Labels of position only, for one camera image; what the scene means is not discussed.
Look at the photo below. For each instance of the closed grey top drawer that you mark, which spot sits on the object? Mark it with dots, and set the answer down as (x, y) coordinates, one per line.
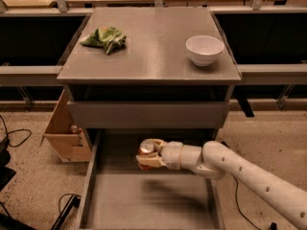
(148, 115)

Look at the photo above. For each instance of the grey drawer cabinet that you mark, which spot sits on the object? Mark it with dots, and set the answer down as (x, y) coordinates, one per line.
(153, 66)

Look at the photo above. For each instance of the black power adapter with cable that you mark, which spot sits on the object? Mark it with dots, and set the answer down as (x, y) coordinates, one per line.
(241, 209)

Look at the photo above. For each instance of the black stand with cable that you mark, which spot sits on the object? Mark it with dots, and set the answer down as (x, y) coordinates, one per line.
(73, 201)

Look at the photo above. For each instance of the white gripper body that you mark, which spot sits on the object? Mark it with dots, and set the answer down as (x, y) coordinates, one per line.
(172, 154)

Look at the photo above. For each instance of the green chip bag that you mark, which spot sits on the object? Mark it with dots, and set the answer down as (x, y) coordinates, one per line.
(108, 38)

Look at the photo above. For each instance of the white bowl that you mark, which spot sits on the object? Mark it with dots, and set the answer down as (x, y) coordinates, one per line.
(204, 50)

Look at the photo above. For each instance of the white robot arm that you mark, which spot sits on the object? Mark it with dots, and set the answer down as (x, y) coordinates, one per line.
(213, 160)

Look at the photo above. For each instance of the cardboard box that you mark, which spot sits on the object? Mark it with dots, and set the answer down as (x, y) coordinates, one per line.
(65, 137)

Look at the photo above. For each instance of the red coke can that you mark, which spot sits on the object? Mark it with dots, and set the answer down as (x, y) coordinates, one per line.
(146, 147)

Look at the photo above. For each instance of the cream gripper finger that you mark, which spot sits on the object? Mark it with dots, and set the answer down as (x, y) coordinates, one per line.
(152, 160)
(159, 144)

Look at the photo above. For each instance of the open grey middle drawer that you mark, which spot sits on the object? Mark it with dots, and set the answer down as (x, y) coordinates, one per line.
(119, 196)

